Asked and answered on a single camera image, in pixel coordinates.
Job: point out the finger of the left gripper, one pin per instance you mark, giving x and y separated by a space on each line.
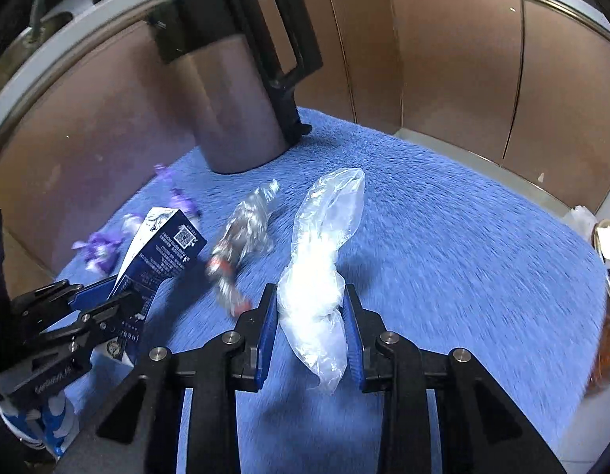
105 321
93 295

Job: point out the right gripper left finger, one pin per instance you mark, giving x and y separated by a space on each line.
257 327

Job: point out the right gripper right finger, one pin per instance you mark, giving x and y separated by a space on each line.
362 329

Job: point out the purple candy wrapper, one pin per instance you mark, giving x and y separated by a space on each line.
101 250

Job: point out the clear plastic bag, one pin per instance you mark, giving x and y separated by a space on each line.
310 290

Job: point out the blue white milk carton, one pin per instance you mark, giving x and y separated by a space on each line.
165 246

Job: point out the silver red candy wrapper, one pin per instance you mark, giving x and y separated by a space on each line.
245 232

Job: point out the purple twisted wrapper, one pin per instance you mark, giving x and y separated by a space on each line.
178 198

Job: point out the blue towel table cover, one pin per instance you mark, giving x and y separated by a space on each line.
448 257

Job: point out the black steel electric kettle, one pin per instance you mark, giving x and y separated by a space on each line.
231 77

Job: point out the amber oil bottle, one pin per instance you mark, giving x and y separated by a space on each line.
599 378

